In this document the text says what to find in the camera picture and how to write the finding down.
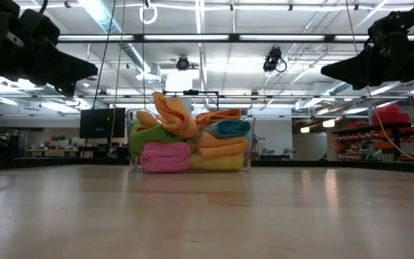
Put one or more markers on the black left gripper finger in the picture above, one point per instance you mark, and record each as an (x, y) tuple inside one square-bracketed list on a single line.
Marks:
[(66, 89), (70, 68)]

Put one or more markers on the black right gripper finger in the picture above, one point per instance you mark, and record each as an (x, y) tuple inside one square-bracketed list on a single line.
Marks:
[(350, 70)]

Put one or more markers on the green microfiber towel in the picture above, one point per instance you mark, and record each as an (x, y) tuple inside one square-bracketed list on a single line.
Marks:
[(149, 136)]

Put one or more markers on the clear plastic bin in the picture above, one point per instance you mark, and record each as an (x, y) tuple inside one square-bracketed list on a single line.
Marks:
[(131, 162)]

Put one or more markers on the blue microfiber towel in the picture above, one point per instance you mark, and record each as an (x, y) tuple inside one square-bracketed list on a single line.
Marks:
[(228, 128)]

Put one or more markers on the yellow microfiber towel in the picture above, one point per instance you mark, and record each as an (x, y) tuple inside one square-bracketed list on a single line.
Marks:
[(216, 162)]

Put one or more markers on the black monitor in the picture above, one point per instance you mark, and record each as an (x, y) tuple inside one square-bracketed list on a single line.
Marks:
[(101, 123)]

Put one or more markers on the red plastic bin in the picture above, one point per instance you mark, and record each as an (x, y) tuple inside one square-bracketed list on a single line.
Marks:
[(390, 115)]

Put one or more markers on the black storage shelf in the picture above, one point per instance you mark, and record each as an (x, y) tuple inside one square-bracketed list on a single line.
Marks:
[(372, 127)]

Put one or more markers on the background workbench with items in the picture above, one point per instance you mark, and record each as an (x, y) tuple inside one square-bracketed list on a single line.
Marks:
[(52, 151)]

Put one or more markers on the round black ceiling fixture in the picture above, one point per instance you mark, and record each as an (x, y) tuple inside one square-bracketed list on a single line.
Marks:
[(182, 63)]

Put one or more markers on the long ceiling light strip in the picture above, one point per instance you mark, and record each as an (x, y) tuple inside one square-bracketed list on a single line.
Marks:
[(228, 37)]

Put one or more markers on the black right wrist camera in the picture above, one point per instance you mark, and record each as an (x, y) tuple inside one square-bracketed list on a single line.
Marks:
[(390, 23)]

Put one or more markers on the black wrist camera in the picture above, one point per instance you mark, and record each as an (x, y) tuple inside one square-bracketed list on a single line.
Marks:
[(390, 23), (41, 27)]

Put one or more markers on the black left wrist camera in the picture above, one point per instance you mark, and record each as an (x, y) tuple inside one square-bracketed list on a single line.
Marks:
[(41, 27)]

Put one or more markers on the black ceiling camera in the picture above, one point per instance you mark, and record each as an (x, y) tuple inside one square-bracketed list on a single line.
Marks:
[(273, 59)]

